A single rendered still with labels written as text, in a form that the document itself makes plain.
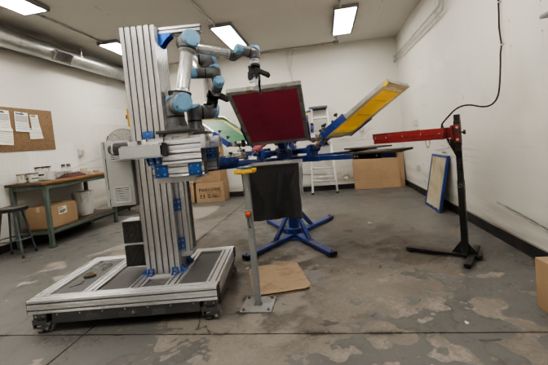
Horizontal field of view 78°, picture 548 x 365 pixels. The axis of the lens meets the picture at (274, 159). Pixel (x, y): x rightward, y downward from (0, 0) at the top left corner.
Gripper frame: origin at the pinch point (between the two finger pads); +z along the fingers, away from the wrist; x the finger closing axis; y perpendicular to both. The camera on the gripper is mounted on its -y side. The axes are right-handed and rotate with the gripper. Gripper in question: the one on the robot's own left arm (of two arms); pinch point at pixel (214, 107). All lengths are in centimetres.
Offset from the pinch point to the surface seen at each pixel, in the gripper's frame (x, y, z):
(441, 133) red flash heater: 40, -168, -48
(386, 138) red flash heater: 27, -146, -12
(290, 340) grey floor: 166, -30, -22
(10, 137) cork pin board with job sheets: -109, 224, 273
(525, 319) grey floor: 172, -152, -70
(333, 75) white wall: -268, -306, 257
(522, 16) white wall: -31, -220, -109
